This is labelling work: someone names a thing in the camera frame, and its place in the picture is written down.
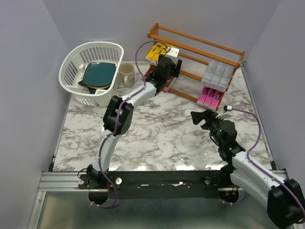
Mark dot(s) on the teal square plate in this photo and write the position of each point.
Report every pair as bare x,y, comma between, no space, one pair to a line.
99,74

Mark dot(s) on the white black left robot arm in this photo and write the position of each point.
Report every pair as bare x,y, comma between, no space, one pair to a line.
118,117

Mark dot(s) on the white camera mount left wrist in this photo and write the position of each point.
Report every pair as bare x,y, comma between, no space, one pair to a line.
174,57

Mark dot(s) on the white plastic dish basket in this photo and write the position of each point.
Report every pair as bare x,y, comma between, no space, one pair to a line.
74,65

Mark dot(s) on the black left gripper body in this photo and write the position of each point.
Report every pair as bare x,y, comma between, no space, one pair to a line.
173,72

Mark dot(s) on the pink Curaprox box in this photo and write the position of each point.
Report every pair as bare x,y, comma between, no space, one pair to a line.
216,100
209,98
203,96

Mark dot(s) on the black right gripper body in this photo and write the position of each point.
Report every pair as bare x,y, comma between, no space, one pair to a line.
213,124

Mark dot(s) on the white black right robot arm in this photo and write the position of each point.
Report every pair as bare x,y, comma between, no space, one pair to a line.
282,198

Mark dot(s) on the silver toothpaste box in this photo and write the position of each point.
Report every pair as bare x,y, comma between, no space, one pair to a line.
225,79
209,72
217,75

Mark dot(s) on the beige ceramic mug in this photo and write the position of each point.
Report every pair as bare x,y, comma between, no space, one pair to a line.
127,74

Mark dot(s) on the aluminium frame rail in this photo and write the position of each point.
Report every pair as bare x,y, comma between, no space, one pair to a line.
55,182

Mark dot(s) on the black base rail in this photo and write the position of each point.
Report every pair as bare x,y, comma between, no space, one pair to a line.
159,185

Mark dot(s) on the orange wooden shelf rack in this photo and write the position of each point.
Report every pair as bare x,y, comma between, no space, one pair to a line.
196,53

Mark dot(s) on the red Muesrgtei toothpaste box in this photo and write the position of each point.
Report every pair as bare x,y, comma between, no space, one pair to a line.
169,83

